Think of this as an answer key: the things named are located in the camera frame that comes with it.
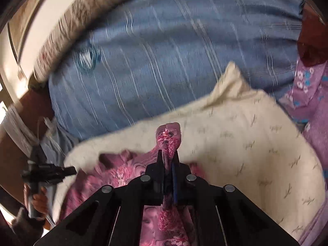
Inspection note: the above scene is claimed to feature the maroon floral shirt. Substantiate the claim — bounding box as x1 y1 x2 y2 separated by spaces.
58 122 203 246

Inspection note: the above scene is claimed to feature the dark red cloth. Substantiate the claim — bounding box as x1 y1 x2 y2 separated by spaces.
297 1 328 67

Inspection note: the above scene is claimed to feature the beige striped blanket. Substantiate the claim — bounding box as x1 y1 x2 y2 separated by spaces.
33 0 164 82

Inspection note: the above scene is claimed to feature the brown wooden headboard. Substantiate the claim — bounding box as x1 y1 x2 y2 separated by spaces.
0 87 55 205

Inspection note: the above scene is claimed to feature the white hanging cloth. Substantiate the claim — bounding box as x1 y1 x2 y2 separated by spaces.
0 102 39 157

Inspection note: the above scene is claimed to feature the light blue star pillow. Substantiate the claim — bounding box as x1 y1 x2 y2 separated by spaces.
41 118 80 159

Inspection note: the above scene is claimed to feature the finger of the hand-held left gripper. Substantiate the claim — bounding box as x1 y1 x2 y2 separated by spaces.
52 166 77 178

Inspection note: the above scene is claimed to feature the purple floral garment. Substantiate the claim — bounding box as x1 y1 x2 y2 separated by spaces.
278 59 328 246

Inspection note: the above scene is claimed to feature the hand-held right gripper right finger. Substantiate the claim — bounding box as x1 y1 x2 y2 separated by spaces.
170 156 300 246

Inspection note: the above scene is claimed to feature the blue plaid quilt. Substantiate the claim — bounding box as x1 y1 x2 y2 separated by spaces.
47 0 305 140

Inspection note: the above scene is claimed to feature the person's left forearm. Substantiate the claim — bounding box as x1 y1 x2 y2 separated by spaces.
10 207 45 241

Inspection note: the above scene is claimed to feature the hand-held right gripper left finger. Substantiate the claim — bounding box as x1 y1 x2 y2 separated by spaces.
33 149 164 246

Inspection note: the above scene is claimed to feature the person's left hand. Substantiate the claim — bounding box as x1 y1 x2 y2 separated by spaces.
24 186 49 214

